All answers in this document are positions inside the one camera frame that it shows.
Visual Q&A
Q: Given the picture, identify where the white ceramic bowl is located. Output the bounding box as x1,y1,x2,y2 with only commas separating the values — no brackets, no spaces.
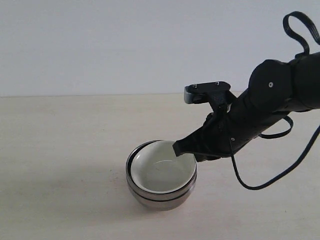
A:
130,140,197,194

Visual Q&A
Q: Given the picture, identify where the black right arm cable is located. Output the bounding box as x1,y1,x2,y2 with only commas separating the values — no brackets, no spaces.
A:
228,122,320,191

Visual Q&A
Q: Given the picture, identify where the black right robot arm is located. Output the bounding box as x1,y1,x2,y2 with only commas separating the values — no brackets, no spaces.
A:
173,53,320,162

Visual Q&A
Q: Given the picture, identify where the black flat ribbon cable right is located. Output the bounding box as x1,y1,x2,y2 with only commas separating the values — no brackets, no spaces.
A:
259,11,320,140

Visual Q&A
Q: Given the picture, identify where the patterned stainless steel bowl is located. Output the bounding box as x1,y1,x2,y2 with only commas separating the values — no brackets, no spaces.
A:
125,139,198,201

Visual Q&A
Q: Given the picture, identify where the plain stainless steel bowl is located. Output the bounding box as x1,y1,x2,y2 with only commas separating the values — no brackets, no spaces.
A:
126,173,197,211

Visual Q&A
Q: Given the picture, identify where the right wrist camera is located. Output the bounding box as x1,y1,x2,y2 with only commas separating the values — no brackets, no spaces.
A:
183,81,237,111

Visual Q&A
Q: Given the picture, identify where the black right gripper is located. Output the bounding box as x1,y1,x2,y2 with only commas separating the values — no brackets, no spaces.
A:
172,109,253,163

